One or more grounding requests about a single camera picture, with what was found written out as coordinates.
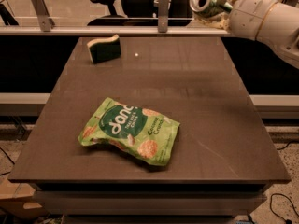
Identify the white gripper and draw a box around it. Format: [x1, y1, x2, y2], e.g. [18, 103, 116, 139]
[199, 0, 278, 40]

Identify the green soda can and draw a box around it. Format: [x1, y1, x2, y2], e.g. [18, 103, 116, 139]
[189, 0, 233, 18]

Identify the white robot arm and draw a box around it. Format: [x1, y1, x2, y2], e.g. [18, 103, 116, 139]
[189, 0, 299, 68]

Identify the black office chair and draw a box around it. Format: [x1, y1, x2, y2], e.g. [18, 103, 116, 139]
[88, 0, 192, 26]

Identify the green yellow sponge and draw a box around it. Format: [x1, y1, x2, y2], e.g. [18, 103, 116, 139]
[87, 35, 121, 64]

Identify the green rice chips bag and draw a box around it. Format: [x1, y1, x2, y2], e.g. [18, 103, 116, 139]
[78, 97, 180, 166]

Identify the cardboard box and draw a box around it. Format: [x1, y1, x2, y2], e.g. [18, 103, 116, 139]
[0, 178, 48, 219]

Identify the middle metal rail bracket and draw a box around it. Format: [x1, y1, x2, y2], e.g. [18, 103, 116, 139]
[158, 0, 169, 33]

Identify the left metal rail bracket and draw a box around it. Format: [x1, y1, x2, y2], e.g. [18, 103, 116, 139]
[31, 0, 55, 32]

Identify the black floor cable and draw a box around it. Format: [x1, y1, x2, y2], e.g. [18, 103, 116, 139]
[269, 192, 299, 224]

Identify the horizontal metal rail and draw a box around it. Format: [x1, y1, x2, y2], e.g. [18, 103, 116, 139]
[0, 26, 232, 37]

